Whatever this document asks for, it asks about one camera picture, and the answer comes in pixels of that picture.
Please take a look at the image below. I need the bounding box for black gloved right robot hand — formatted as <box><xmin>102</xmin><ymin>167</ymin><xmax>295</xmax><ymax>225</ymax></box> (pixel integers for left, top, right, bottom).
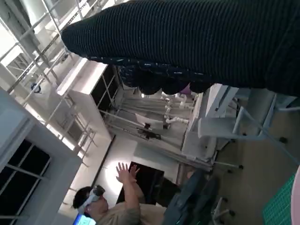
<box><xmin>60</xmin><ymin>0</ymin><xmax>300</xmax><ymax>97</ymax></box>

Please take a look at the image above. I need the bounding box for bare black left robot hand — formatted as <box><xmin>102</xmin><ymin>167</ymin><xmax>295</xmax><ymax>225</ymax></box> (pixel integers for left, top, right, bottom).
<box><xmin>163</xmin><ymin>169</ymin><xmax>220</xmax><ymax>225</ymax></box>

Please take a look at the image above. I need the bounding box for pink bowl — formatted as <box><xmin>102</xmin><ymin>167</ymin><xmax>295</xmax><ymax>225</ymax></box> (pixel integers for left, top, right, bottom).
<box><xmin>290</xmin><ymin>164</ymin><xmax>300</xmax><ymax>225</ymax></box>

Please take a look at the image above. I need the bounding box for black screen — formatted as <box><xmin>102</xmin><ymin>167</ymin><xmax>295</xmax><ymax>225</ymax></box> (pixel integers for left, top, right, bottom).
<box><xmin>116</xmin><ymin>161</ymin><xmax>165</xmax><ymax>207</ymax></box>

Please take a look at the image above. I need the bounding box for person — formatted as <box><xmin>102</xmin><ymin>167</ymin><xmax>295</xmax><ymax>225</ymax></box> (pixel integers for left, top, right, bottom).
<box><xmin>72</xmin><ymin>161</ymin><xmax>169</xmax><ymax>225</ymax></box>

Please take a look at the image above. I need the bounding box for green cutting mat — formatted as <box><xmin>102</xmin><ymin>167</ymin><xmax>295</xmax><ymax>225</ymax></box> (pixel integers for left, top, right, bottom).
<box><xmin>261</xmin><ymin>173</ymin><xmax>297</xmax><ymax>225</ymax></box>

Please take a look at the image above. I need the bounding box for dark window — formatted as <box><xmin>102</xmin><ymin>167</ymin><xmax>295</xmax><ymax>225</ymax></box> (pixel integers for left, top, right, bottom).
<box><xmin>90</xmin><ymin>65</ymin><xmax>122</xmax><ymax>111</ymax></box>
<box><xmin>0</xmin><ymin>138</ymin><xmax>51</xmax><ymax>225</ymax></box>

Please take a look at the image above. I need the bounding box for white VR headset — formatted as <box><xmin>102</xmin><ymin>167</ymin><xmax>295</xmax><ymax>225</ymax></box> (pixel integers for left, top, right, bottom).
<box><xmin>78</xmin><ymin>185</ymin><xmax>106</xmax><ymax>214</ymax></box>

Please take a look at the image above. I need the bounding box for blue lit monitor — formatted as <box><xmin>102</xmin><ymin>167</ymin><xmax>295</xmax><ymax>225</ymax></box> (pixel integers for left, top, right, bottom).
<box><xmin>73</xmin><ymin>213</ymin><xmax>97</xmax><ymax>225</ymax></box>

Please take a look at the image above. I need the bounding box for white metal grid frame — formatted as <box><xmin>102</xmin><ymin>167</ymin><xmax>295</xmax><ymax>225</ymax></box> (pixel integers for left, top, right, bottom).
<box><xmin>0</xmin><ymin>0</ymin><xmax>99</xmax><ymax>165</ymax></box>

